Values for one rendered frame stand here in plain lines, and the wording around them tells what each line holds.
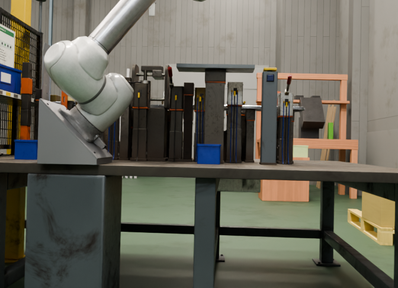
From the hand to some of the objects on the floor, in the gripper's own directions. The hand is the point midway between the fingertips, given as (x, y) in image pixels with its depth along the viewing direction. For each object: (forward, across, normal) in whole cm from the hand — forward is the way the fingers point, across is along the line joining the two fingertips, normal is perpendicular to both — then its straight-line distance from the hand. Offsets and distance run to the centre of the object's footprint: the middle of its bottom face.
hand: (149, 10), depth 237 cm
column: (+146, -44, +21) cm, 154 cm away
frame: (+146, +22, +10) cm, 148 cm away
